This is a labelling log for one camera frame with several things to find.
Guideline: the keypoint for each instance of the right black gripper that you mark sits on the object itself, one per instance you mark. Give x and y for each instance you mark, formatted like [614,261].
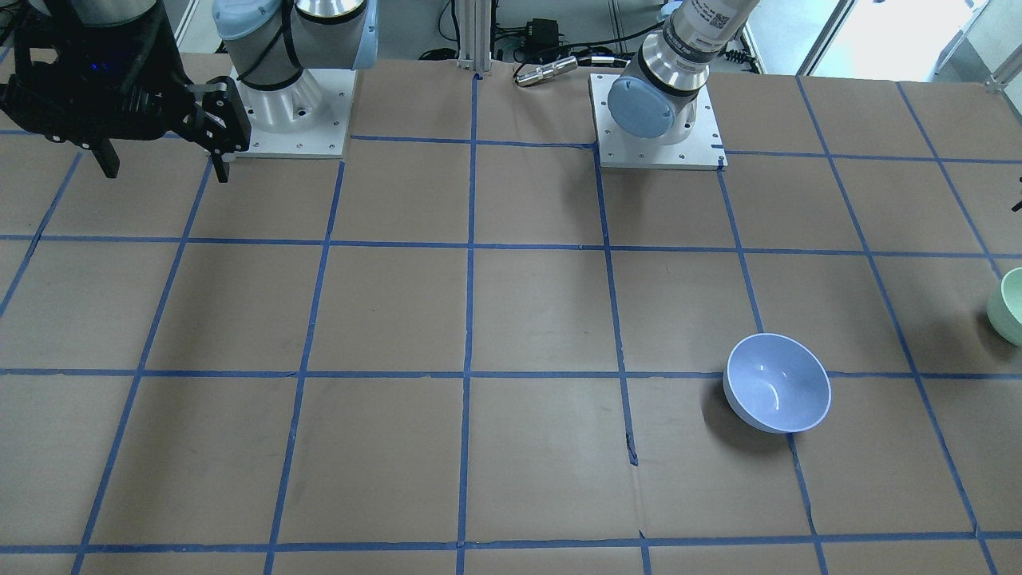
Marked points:
[214,116]

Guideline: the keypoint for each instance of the green bowl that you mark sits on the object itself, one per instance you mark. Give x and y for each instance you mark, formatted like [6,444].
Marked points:
[1004,307]

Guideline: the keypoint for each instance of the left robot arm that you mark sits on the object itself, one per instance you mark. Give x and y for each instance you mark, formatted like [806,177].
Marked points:
[676,55]

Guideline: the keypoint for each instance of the blue bowl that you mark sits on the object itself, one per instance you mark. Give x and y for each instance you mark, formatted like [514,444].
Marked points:
[776,385]

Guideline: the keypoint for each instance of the silver metal connector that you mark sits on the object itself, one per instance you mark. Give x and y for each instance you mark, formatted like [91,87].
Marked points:
[546,72]

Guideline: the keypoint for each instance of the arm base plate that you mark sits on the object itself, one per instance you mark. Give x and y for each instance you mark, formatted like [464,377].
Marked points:
[640,127]
[307,120]

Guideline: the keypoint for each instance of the aluminium frame post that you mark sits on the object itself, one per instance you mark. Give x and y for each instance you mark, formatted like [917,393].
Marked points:
[474,35]

